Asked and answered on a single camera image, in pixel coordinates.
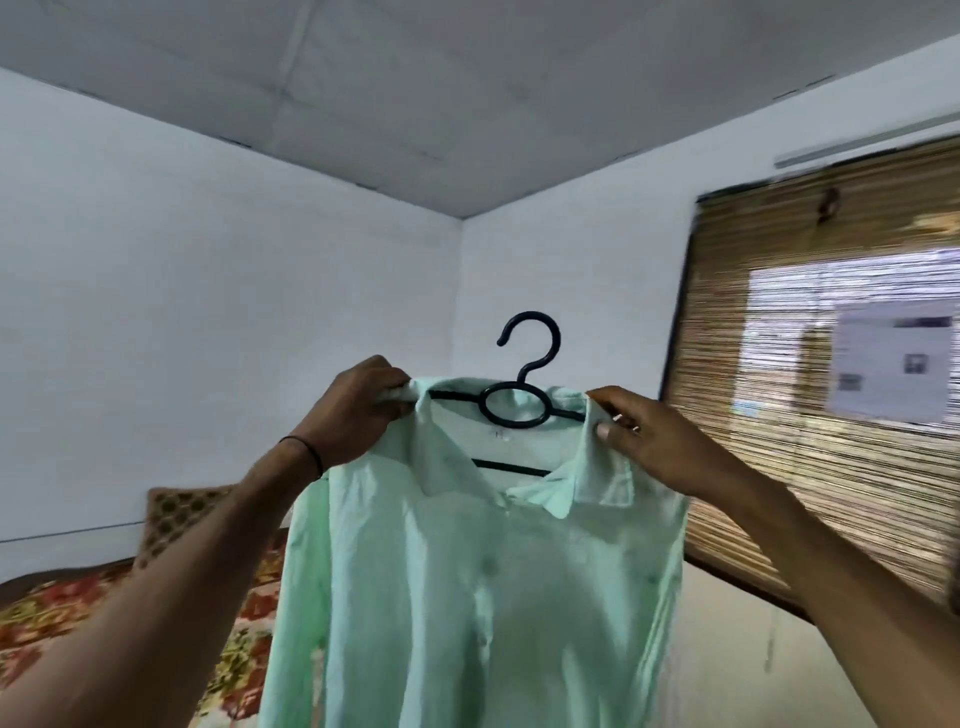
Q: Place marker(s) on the person's right hand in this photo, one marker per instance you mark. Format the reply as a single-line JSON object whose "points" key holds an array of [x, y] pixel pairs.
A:
{"points": [[667, 450]]}

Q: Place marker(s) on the person's left hand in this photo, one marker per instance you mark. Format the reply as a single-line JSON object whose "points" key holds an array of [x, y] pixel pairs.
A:
{"points": [[352, 420]]}

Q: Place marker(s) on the black plastic hanger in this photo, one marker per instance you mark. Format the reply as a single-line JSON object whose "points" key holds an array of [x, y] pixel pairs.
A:
{"points": [[555, 352]]}

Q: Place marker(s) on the mint green shirt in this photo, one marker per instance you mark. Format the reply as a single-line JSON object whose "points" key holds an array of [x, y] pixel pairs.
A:
{"points": [[450, 600]]}

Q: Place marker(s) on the person's left forearm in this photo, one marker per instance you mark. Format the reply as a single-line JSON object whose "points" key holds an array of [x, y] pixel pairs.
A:
{"points": [[150, 615]]}

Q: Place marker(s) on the person's right forearm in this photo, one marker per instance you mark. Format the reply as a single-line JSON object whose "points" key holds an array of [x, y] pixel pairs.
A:
{"points": [[847, 600]]}

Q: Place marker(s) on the black thread wristband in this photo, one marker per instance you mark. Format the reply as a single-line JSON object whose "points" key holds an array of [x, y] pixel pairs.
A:
{"points": [[313, 454]]}

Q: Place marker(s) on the bamboo window blind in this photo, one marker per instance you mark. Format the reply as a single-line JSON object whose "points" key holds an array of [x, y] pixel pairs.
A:
{"points": [[712, 337]]}

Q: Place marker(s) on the brown patterned pillow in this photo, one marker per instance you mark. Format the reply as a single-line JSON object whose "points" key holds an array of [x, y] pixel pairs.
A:
{"points": [[176, 517]]}

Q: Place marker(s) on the white paper sheet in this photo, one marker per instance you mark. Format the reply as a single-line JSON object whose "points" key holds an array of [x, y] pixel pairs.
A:
{"points": [[885, 360]]}

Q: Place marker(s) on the white tube light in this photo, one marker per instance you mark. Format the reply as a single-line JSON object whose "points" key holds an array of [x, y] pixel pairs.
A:
{"points": [[862, 142]]}

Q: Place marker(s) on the floral patterned blanket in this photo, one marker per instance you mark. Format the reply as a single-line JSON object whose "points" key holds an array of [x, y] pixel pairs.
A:
{"points": [[45, 622]]}

